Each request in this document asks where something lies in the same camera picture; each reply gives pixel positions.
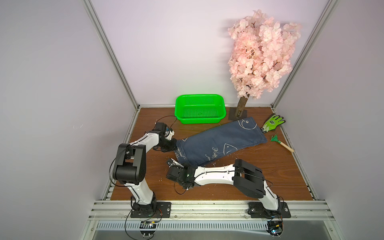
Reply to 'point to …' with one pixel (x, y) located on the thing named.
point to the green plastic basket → (200, 108)
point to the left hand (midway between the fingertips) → (178, 146)
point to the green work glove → (272, 123)
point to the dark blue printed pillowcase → (209, 144)
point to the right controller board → (275, 227)
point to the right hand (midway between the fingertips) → (181, 165)
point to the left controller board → (147, 228)
